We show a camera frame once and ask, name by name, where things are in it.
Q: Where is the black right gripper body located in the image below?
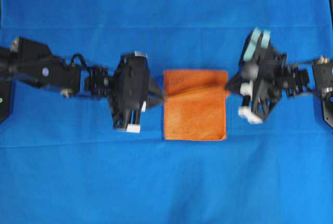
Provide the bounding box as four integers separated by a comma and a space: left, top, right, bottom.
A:
238, 78, 281, 124

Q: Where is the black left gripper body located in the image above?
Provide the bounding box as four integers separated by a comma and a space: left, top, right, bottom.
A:
108, 75, 150, 133

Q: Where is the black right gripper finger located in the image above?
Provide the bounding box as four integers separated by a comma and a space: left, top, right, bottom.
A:
227, 74, 244, 84
224, 83, 242, 94

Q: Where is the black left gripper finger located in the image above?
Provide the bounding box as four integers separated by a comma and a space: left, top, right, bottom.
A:
148, 78, 164, 96
144, 96, 164, 111

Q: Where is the orange towel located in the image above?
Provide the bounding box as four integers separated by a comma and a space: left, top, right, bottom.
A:
163, 69, 229, 141

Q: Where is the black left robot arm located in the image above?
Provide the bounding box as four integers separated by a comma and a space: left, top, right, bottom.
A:
1, 37, 165, 133

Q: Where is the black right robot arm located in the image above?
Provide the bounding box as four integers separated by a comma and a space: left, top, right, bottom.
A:
225, 55, 332, 126

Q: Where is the blue table cloth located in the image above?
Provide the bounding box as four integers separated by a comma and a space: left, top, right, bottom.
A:
1, 0, 332, 223

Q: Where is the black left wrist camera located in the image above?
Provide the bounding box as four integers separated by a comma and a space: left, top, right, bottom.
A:
113, 51, 149, 101

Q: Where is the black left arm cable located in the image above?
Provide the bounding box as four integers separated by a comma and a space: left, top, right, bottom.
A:
61, 53, 110, 71

